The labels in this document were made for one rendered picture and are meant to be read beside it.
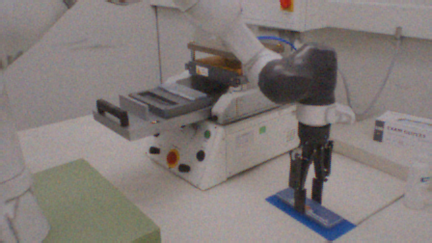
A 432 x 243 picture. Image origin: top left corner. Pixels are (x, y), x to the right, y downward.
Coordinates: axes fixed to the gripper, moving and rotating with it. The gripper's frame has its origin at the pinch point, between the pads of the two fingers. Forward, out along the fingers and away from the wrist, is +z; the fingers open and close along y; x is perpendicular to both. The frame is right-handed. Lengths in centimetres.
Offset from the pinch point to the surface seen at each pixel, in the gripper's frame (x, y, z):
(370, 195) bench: 4.8, -20.0, 4.5
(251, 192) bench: -16.4, 5.0, 4.7
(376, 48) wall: -28, -66, -26
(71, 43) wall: -194, -2, -13
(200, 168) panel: -28.7, 14.0, -0.6
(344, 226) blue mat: 9.4, -2.8, 4.7
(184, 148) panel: -38.0, 13.3, -3.5
